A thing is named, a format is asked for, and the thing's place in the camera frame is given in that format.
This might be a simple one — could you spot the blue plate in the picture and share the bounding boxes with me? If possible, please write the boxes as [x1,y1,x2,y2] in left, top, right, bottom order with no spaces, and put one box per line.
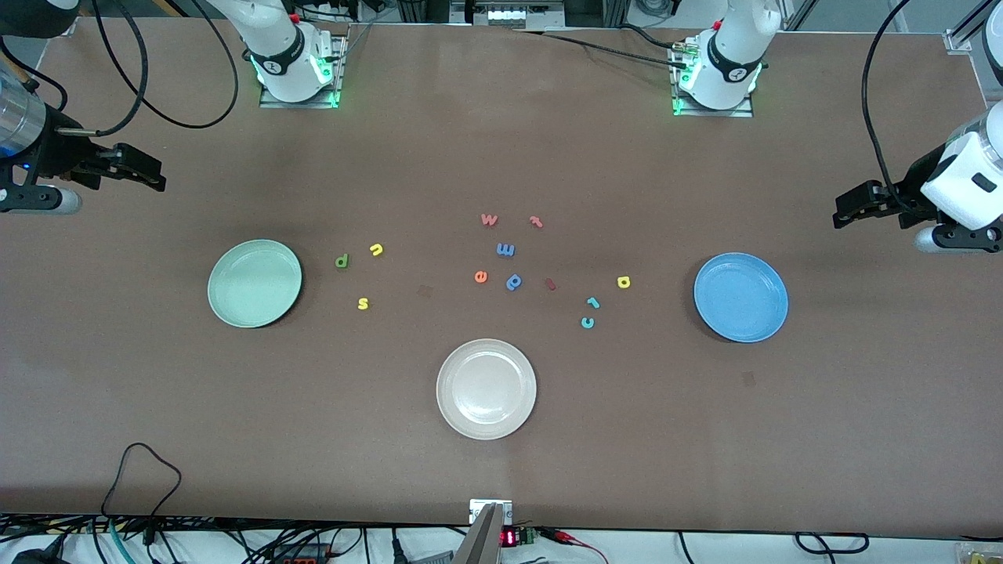
[693,252,790,344]

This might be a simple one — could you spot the green plate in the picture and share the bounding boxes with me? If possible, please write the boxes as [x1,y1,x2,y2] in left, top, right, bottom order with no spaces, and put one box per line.
[207,239,303,329]

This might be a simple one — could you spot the grey control device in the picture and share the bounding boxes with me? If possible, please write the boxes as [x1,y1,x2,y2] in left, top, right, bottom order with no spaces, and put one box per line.
[451,0,565,28]

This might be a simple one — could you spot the beige plate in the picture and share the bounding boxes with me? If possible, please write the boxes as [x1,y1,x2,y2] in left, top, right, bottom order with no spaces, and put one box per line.
[436,338,538,441]

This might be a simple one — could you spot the black power strip red switches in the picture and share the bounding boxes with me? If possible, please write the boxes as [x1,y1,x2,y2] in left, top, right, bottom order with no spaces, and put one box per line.
[270,544,334,564]

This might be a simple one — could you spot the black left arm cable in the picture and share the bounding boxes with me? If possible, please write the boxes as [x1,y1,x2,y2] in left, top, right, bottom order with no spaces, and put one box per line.
[861,0,916,214]

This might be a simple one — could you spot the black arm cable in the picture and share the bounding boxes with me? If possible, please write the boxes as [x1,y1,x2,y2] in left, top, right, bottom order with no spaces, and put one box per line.
[861,0,916,214]
[59,0,241,138]

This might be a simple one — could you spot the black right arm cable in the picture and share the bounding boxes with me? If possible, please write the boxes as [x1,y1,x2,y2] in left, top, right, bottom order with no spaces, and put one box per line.
[59,0,241,138]

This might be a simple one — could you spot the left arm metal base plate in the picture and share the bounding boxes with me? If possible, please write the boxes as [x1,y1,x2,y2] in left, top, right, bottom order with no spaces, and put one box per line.
[670,39,755,118]

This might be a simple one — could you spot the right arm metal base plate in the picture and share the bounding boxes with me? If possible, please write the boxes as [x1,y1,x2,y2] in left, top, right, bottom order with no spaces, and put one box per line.
[259,35,349,109]

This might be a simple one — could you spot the aluminium frame corner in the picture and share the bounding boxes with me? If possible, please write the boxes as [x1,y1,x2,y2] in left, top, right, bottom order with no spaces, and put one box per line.
[944,0,1003,56]

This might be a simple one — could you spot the thin black looped cable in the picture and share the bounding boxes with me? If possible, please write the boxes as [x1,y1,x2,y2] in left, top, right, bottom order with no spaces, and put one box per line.
[100,443,183,522]

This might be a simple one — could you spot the black cable across table edge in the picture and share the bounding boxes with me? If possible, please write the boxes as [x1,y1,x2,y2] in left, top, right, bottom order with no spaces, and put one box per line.
[509,28,690,68]

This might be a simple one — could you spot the black flat cable loop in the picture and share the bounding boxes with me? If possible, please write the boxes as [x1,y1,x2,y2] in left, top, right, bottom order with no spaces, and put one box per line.
[795,532,871,554]

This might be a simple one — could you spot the red wire with clip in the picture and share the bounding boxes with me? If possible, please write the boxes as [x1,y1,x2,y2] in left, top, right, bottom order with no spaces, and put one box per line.
[541,528,608,564]

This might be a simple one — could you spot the white mount bracket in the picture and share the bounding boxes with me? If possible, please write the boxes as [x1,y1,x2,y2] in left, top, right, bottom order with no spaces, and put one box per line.
[469,499,514,526]

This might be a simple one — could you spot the grey camera mount bar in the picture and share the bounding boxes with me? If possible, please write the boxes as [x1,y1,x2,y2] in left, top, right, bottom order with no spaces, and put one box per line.
[457,504,506,564]

